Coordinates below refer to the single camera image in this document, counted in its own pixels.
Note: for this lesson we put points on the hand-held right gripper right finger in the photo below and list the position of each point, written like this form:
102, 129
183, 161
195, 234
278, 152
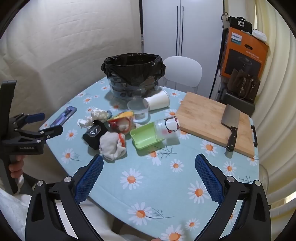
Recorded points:
208, 180

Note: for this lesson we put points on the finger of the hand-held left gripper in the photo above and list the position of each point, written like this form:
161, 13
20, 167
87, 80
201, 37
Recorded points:
34, 117
52, 131

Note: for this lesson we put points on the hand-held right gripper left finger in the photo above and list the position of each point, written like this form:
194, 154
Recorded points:
90, 180

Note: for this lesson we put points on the white tissue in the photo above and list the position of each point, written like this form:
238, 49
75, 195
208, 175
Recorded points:
99, 114
85, 122

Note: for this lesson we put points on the green plastic container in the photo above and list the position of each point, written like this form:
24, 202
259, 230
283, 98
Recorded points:
143, 136

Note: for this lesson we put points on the clear plastic cup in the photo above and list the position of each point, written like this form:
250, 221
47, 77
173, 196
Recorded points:
138, 111

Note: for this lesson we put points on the clear bin with black bag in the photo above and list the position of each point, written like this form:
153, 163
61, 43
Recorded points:
131, 69

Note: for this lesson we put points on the person's left hand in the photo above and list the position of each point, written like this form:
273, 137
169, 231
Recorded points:
16, 166

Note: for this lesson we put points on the blue purple packet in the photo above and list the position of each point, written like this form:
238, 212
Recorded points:
63, 115

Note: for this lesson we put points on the black plastic packet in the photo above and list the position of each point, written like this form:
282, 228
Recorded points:
92, 136

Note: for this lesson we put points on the white wad with orange stains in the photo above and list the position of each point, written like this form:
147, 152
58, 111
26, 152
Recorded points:
109, 143

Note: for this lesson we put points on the floral blue tablecloth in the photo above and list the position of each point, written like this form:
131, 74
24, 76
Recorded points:
161, 176

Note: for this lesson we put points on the red and white wrapper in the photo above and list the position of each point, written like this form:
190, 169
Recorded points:
122, 125

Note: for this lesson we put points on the wooden cutting board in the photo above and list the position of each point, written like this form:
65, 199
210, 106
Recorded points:
203, 115

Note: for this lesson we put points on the clear cup with cartoon print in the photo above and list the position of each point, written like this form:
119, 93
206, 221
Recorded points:
170, 126

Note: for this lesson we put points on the person's white clothing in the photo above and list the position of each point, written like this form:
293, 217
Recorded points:
13, 213

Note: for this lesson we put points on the yellow wrapper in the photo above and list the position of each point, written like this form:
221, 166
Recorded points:
126, 114

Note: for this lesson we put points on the white backdrop sheet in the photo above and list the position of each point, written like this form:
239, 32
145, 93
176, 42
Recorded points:
69, 46

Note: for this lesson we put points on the dark grey suitcase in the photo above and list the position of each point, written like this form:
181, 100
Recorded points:
245, 106

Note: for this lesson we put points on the white paper cup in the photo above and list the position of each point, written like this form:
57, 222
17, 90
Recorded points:
157, 100

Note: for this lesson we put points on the brown handbag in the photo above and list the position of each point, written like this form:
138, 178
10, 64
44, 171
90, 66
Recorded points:
242, 85

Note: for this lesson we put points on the white chair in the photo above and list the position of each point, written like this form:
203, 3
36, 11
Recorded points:
182, 71

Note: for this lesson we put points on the orange cardboard box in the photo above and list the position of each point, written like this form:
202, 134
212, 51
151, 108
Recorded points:
245, 58

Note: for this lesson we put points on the white wardrobe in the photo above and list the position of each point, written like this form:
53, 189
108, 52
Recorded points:
161, 27

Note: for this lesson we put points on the small white pouch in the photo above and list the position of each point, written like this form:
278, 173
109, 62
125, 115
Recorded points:
259, 34

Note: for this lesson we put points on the black handbag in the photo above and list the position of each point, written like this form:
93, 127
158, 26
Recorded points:
233, 24

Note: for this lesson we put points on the beige key pouch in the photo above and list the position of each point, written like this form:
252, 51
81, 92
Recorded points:
224, 20

